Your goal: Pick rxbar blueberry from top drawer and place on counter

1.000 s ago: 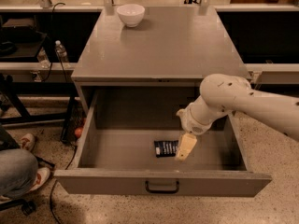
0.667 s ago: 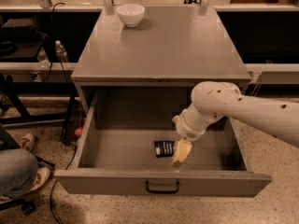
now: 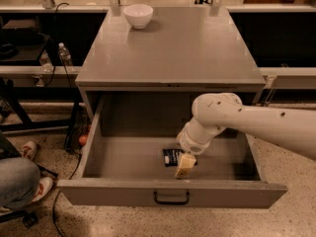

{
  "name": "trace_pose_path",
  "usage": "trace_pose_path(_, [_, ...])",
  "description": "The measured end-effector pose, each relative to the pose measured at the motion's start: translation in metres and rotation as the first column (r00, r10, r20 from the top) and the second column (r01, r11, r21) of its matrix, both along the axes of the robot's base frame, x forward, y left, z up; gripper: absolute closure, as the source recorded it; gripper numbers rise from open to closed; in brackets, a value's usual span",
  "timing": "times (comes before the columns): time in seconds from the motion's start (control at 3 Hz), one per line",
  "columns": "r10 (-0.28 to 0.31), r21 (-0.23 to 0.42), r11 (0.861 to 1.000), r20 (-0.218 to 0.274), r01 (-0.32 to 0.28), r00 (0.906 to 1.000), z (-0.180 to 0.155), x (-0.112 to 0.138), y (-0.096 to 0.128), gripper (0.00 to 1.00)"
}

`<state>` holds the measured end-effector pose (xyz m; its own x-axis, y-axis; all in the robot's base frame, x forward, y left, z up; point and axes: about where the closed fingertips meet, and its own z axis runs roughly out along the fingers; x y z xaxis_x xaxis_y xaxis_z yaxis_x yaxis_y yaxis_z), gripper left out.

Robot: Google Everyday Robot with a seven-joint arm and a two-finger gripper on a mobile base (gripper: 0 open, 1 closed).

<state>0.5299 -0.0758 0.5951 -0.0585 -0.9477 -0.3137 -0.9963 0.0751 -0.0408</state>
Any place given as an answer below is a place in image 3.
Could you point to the clear plastic water bottle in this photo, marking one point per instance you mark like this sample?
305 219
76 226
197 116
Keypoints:
65 55

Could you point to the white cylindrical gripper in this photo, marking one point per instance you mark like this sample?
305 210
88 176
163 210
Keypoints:
194 144

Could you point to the white orange sneaker far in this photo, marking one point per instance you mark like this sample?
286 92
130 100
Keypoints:
29 150

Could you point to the white orange sneaker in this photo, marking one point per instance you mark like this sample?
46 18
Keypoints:
45 185
29 150

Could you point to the white ceramic bowl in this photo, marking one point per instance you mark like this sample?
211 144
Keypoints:
138 15

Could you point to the white orange sneaker near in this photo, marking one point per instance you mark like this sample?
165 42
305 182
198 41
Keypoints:
45 185

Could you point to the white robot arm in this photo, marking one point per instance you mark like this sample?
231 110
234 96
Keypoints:
291 129

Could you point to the grey metal cabinet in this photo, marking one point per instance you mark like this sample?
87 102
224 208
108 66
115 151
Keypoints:
181 49

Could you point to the person's leg in jeans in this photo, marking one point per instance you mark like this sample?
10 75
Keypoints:
19 176

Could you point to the black drawer handle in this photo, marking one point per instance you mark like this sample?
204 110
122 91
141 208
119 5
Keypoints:
172 199

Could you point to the grey open top drawer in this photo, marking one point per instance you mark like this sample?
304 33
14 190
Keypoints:
123 164

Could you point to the orange ball under cabinet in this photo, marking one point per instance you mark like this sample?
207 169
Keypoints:
83 139

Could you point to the dark blue rxbar wrapper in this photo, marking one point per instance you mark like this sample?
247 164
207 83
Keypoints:
173 156

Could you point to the clear plastic cup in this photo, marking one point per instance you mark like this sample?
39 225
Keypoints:
45 62

